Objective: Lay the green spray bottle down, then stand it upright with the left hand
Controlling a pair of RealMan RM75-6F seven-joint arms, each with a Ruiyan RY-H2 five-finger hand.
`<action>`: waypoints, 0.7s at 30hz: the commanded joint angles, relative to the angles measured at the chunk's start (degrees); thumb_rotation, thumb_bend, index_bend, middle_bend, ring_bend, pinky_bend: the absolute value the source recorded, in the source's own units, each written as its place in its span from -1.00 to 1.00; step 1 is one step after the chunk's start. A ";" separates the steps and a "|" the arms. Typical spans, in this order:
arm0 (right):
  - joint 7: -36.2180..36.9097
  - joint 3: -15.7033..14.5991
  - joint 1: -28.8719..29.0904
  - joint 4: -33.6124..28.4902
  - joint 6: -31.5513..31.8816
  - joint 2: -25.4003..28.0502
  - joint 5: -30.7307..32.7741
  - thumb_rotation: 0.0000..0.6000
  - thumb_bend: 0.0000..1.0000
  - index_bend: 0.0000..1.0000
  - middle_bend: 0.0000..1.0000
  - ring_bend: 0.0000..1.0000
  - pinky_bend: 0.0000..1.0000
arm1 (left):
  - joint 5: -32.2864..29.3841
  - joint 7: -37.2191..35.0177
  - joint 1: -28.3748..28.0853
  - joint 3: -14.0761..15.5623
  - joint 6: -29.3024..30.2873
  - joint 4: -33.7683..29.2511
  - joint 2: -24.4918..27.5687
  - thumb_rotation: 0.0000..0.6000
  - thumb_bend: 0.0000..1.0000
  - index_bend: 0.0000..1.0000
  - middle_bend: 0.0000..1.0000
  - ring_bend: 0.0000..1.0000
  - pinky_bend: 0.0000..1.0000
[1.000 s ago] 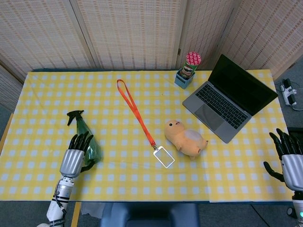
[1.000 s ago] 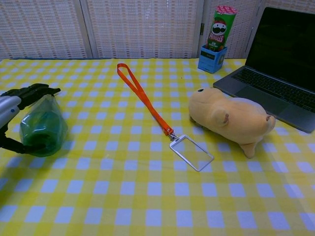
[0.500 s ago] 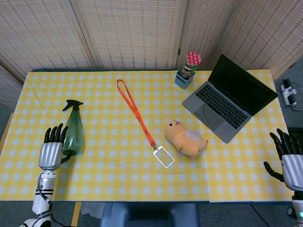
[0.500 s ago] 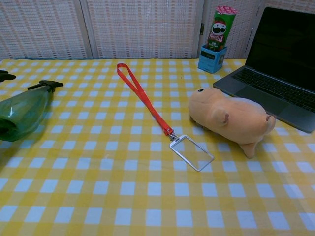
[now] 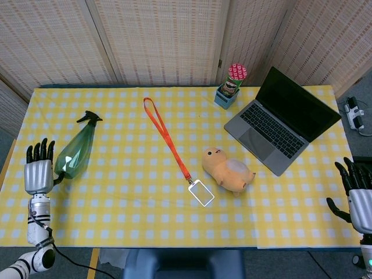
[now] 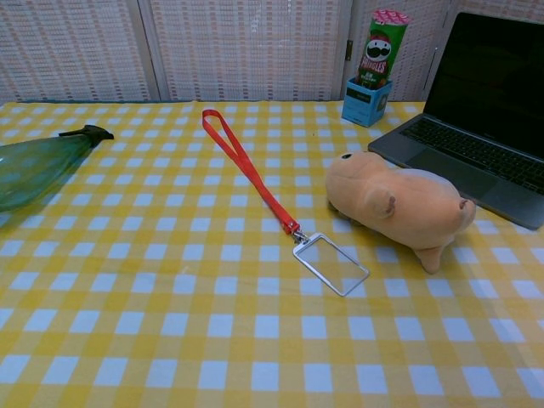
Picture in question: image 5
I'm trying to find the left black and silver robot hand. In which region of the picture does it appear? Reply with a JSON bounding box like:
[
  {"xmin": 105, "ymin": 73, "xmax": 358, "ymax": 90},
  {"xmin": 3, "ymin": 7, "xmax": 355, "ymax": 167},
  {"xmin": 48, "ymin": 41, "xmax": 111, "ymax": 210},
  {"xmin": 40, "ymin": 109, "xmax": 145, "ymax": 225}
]
[{"xmin": 24, "ymin": 138, "xmax": 63, "ymax": 195}]

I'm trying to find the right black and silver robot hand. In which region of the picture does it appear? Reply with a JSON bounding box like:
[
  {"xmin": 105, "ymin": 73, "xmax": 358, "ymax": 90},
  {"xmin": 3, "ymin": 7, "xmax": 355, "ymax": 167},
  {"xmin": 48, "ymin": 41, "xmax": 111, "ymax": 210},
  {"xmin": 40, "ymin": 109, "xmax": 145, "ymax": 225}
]
[{"xmin": 325, "ymin": 156, "xmax": 372, "ymax": 234}]

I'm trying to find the green spray bottle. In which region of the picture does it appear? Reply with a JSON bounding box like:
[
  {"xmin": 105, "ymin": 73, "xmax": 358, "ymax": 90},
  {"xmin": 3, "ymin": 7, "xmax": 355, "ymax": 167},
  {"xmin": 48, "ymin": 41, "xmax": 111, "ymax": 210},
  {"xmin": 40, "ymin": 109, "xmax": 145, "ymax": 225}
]
[{"xmin": 54, "ymin": 110, "xmax": 103, "ymax": 180}]

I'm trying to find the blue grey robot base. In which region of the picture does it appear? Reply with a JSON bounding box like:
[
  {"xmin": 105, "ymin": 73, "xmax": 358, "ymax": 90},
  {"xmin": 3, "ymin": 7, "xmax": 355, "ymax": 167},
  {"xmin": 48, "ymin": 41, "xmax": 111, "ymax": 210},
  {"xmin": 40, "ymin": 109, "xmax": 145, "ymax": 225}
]
[{"xmin": 122, "ymin": 249, "xmax": 246, "ymax": 279}]

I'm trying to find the black caster wheel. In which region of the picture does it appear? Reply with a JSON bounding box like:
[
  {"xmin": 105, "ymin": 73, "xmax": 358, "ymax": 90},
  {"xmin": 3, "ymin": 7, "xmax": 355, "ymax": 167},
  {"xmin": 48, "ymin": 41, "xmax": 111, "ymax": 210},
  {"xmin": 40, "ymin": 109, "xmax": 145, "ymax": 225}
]
[{"xmin": 352, "ymin": 253, "xmax": 367, "ymax": 267}]

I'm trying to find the woven bamboo screen panel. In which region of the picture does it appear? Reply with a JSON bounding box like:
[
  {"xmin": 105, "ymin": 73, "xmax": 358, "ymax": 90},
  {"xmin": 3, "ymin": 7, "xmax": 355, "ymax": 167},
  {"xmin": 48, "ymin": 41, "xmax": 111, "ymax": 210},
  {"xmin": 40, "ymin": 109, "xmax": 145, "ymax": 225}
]
[
  {"xmin": 266, "ymin": 0, "xmax": 372, "ymax": 99},
  {"xmin": 0, "ymin": 0, "xmax": 121, "ymax": 98},
  {"xmin": 85, "ymin": 0, "xmax": 232, "ymax": 87},
  {"xmin": 0, "ymin": 74, "xmax": 30, "ymax": 139},
  {"xmin": 216, "ymin": 0, "xmax": 294, "ymax": 87}
]

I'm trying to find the white power strip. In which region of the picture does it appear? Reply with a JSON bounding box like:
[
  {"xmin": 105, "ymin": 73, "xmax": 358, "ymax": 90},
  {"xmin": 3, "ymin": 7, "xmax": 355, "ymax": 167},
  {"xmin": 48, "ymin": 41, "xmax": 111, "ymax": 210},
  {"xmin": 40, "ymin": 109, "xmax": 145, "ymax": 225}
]
[{"xmin": 344, "ymin": 97, "xmax": 367, "ymax": 131}]

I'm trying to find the yellow checked tablecloth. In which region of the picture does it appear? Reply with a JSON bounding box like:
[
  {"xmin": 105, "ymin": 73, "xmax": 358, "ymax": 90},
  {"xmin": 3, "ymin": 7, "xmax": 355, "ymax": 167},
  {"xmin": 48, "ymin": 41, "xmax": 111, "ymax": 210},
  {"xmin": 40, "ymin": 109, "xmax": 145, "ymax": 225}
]
[{"xmin": 0, "ymin": 84, "xmax": 367, "ymax": 250}]

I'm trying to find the grey open laptop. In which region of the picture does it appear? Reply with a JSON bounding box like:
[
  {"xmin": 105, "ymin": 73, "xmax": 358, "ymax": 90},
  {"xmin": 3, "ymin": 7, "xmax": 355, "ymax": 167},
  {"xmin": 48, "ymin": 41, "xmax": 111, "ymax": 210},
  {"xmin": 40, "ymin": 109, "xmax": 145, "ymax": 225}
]
[{"xmin": 223, "ymin": 66, "xmax": 342, "ymax": 177}]

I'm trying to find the tan plush animal toy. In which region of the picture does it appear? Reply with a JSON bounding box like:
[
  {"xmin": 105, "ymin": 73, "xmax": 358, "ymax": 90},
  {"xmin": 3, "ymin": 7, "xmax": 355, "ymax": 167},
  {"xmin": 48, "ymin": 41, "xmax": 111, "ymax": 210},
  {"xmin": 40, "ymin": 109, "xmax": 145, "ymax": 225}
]
[{"xmin": 202, "ymin": 146, "xmax": 257, "ymax": 198}]

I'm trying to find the blue square holder box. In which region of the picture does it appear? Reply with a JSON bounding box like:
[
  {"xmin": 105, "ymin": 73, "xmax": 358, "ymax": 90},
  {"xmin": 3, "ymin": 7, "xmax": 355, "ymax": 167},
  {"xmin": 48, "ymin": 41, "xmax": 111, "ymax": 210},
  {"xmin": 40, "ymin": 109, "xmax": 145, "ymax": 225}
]
[{"xmin": 214, "ymin": 86, "xmax": 241, "ymax": 110}]

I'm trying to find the green Pringles can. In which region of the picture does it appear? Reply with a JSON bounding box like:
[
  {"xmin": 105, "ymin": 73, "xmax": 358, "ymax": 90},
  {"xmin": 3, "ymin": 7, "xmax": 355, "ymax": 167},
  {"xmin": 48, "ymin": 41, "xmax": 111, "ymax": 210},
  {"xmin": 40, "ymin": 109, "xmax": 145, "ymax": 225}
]
[{"xmin": 218, "ymin": 63, "xmax": 248, "ymax": 98}]

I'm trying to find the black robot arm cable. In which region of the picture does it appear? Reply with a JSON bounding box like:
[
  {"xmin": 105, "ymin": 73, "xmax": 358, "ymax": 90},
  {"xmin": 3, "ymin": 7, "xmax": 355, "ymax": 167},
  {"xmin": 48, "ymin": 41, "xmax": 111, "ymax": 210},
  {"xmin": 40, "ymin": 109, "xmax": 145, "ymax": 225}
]
[{"xmin": 28, "ymin": 197, "xmax": 117, "ymax": 279}]

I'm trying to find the orange lanyard with badge holder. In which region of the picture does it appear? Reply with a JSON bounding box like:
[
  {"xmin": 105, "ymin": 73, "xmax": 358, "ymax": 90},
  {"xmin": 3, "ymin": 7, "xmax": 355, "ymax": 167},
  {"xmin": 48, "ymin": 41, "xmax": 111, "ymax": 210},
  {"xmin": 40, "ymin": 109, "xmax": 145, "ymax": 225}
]
[{"xmin": 142, "ymin": 97, "xmax": 216, "ymax": 208}]

